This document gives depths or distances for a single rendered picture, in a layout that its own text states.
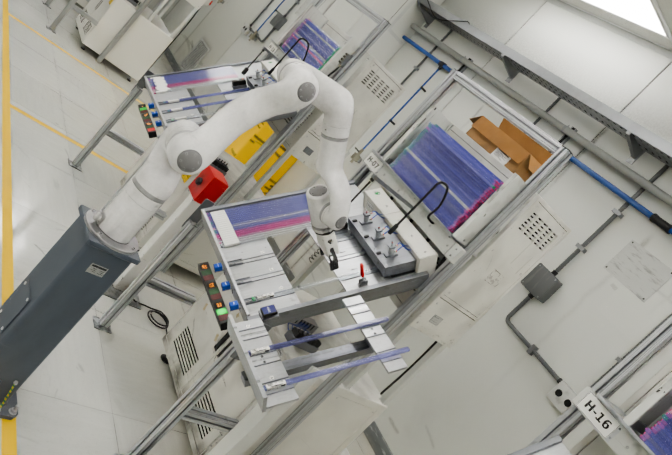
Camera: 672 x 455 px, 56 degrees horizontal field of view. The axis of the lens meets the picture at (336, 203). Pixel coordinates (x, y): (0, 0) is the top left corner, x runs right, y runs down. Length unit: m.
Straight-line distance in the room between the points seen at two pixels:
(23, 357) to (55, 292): 0.27
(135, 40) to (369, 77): 3.48
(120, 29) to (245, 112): 4.76
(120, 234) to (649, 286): 2.71
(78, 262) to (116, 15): 4.71
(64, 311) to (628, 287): 2.79
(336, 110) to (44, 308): 1.07
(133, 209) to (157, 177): 0.12
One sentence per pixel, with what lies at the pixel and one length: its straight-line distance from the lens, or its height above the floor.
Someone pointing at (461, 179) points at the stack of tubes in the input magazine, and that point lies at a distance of 2.50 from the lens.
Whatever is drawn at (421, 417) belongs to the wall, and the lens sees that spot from 4.05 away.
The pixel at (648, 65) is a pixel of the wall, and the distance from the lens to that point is 4.46.
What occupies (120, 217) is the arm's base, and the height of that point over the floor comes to 0.78.
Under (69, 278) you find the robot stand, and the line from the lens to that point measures 2.07.
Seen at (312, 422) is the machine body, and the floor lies 0.42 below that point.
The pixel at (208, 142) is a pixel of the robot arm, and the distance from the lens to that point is 1.88.
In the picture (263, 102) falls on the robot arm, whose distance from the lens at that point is 1.89.
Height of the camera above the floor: 1.55
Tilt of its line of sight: 9 degrees down
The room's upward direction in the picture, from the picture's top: 44 degrees clockwise
